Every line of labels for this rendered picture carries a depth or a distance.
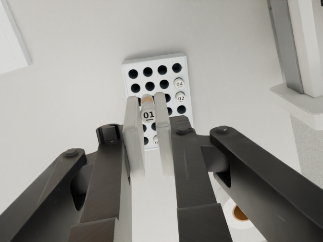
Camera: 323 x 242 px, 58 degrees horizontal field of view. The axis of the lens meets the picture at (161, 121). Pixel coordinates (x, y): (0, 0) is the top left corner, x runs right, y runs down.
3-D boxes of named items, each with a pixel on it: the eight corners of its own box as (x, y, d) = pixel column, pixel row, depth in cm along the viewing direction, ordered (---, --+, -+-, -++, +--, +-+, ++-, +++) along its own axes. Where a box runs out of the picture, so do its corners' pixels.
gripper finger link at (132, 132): (145, 180, 16) (131, 183, 16) (143, 132, 22) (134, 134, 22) (136, 129, 15) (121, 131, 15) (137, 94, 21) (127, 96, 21)
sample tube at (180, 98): (182, 94, 42) (186, 102, 38) (173, 95, 42) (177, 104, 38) (181, 85, 42) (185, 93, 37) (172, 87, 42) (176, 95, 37)
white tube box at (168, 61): (191, 134, 45) (195, 144, 41) (136, 141, 45) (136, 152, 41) (182, 52, 40) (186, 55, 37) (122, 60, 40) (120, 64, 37)
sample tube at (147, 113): (155, 104, 26) (158, 122, 21) (141, 107, 26) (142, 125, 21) (153, 91, 25) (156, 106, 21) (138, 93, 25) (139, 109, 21)
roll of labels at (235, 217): (209, 190, 48) (214, 205, 44) (247, 170, 47) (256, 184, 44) (227, 220, 50) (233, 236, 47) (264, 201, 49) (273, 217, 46)
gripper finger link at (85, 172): (129, 188, 14) (66, 198, 14) (131, 144, 19) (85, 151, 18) (123, 160, 13) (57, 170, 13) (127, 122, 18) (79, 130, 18)
